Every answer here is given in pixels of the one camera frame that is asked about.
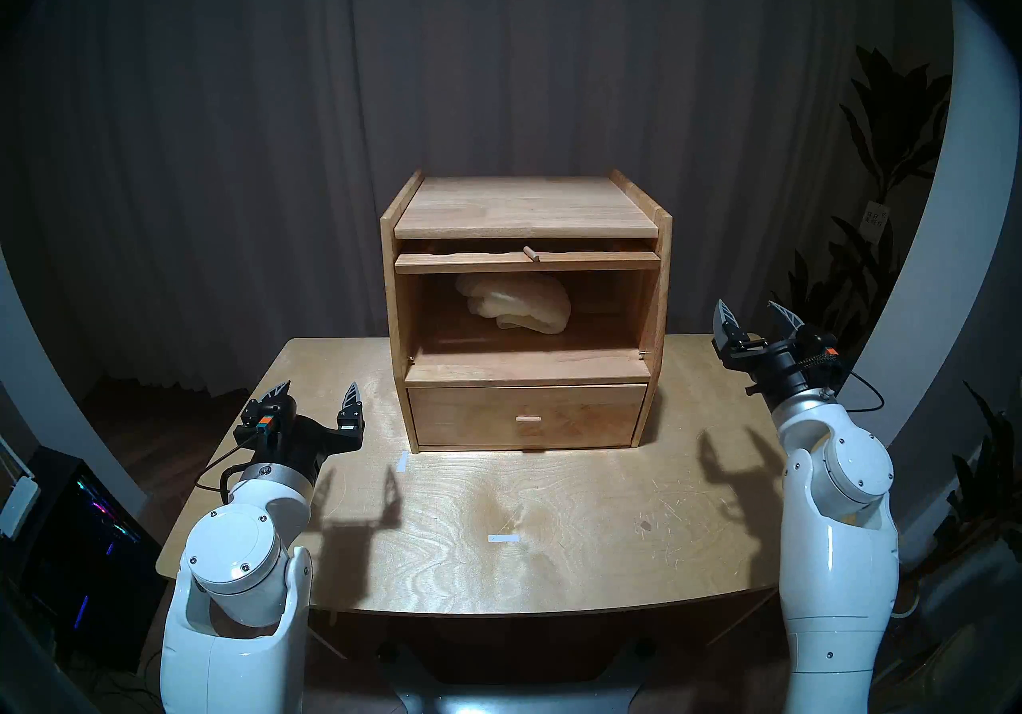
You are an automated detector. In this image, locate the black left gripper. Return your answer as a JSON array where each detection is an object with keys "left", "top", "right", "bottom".
[{"left": 236, "top": 379, "right": 366, "bottom": 485}]

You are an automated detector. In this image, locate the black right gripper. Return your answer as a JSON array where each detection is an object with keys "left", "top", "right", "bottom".
[{"left": 712, "top": 299, "right": 847, "bottom": 411}]

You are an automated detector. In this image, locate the wooden sliding door with knob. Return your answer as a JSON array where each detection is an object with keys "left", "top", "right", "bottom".
[{"left": 394, "top": 245, "right": 662, "bottom": 275}]

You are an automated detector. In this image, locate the cream towel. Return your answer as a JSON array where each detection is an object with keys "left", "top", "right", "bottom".
[{"left": 455, "top": 272, "right": 572, "bottom": 335}]

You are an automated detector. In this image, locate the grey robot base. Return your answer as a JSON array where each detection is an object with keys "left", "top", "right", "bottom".
[{"left": 375, "top": 641, "right": 664, "bottom": 714}]

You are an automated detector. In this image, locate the tall dark leafy plant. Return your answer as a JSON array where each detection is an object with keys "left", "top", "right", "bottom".
[{"left": 770, "top": 42, "right": 955, "bottom": 410}]

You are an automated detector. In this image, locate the wooden cabinet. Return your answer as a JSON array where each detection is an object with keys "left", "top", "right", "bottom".
[{"left": 380, "top": 169, "right": 673, "bottom": 454}]

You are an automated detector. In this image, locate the black computer tower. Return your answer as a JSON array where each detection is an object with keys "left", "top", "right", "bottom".
[{"left": 20, "top": 445, "right": 164, "bottom": 673}]

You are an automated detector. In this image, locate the small dark potted plant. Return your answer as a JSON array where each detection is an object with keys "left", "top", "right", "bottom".
[{"left": 902, "top": 381, "right": 1022, "bottom": 585}]

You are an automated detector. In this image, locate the grey curtain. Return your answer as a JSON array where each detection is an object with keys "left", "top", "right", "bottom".
[{"left": 0, "top": 0, "right": 951, "bottom": 402}]

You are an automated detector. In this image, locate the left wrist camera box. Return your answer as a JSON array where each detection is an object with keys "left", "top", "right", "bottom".
[{"left": 236, "top": 405, "right": 280, "bottom": 440}]

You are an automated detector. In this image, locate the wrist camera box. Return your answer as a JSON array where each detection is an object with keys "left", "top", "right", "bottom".
[
  {"left": 236, "top": 405, "right": 280, "bottom": 440},
  {"left": 802, "top": 325, "right": 843, "bottom": 370}
]

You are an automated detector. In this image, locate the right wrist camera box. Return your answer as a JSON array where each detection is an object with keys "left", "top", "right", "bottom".
[{"left": 802, "top": 325, "right": 843, "bottom": 370}]

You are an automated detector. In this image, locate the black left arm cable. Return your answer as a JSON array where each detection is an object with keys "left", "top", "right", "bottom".
[{"left": 193, "top": 437, "right": 260, "bottom": 496}]

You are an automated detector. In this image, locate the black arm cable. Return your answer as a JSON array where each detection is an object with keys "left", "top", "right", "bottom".
[
  {"left": 838, "top": 369, "right": 886, "bottom": 415},
  {"left": 193, "top": 437, "right": 260, "bottom": 496}
]

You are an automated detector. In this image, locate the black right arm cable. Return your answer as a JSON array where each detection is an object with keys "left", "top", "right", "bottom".
[{"left": 838, "top": 369, "right": 886, "bottom": 415}]

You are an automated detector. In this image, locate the wooden drawer with handle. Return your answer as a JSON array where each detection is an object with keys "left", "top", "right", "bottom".
[{"left": 407, "top": 383, "right": 649, "bottom": 450}]

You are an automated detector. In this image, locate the white wall device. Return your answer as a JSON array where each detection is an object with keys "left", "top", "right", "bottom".
[{"left": 0, "top": 473, "right": 41, "bottom": 539}]

